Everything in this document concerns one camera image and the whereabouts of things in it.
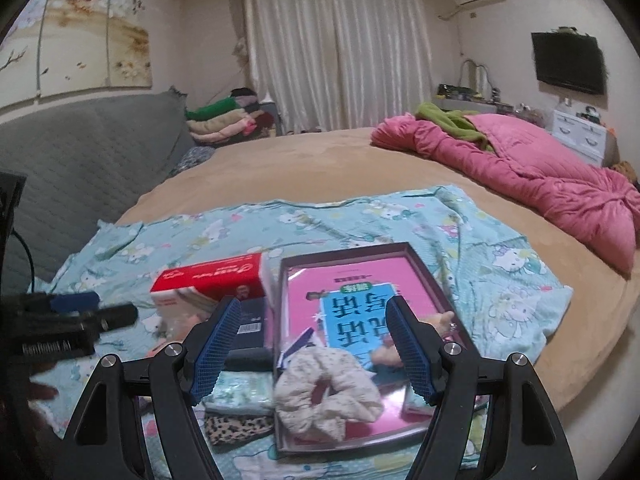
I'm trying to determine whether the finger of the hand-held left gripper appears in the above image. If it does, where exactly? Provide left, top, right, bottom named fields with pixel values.
left=75, top=302, right=139, bottom=334
left=47, top=290, right=99, bottom=311

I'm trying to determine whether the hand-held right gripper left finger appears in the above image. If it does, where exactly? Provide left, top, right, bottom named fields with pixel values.
left=62, top=295, right=243, bottom=480

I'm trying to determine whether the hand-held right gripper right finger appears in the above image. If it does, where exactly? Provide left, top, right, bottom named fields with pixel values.
left=385, top=295, right=576, bottom=480

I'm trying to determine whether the leopard print scrunchie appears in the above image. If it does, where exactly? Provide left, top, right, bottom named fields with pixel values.
left=204, top=412, right=275, bottom=447

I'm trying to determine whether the floral white scrunchie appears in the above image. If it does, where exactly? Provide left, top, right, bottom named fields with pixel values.
left=274, top=349, right=385, bottom=442

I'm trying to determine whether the dark framed pink tray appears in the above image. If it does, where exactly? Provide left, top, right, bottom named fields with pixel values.
left=272, top=241, right=493, bottom=457

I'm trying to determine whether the person's left hand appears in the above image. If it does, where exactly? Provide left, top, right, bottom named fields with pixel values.
left=27, top=360, right=60, bottom=403

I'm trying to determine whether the black pouch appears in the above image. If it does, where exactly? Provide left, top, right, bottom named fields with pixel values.
left=227, top=349, right=276, bottom=373

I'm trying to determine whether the green white tissue pack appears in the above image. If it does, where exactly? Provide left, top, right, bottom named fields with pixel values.
left=205, top=372, right=275, bottom=416

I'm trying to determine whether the dark blue box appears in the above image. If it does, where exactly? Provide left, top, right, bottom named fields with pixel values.
left=227, top=296, right=277, bottom=353

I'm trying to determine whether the red white tissue box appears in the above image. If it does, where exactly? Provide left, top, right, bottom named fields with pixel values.
left=150, top=252, right=278, bottom=343

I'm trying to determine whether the cartoon cat printed blanket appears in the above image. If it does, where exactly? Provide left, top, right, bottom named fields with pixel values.
left=30, top=185, right=574, bottom=480

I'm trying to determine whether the grey quilted headboard cover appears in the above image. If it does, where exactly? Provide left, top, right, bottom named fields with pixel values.
left=0, top=91, right=192, bottom=291

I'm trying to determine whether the dark patterned pillow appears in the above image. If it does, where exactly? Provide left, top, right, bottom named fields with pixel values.
left=170, top=146, right=216, bottom=177

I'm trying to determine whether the tan bed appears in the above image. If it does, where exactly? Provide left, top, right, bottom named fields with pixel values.
left=115, top=127, right=640, bottom=411

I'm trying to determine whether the pink quilt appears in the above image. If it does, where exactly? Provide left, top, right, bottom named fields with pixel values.
left=370, top=112, right=640, bottom=276

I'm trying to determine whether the stack of folded clothes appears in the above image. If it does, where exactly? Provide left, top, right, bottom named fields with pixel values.
left=186, top=87, right=277, bottom=147

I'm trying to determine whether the green cloth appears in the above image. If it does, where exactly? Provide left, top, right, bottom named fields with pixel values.
left=415, top=101, right=496, bottom=151

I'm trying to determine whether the desk with mirror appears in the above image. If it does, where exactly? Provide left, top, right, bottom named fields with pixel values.
left=432, top=59, right=513, bottom=112

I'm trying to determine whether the white drawer cabinet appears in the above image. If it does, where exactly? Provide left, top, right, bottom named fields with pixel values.
left=551, top=107, right=618, bottom=168

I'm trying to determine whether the brown plush toy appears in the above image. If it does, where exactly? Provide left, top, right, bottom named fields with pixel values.
left=610, top=160, right=640, bottom=187

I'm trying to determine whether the white curtain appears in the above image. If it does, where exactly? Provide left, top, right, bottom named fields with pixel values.
left=240, top=0, right=436, bottom=133

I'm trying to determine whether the black cable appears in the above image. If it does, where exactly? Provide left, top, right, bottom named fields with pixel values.
left=10, top=229, right=40, bottom=292

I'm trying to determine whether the blossom wall painting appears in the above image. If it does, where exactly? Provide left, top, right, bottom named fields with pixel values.
left=0, top=0, right=153, bottom=107

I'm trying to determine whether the black wall television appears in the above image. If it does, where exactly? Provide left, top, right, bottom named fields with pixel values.
left=531, top=31, right=607, bottom=95

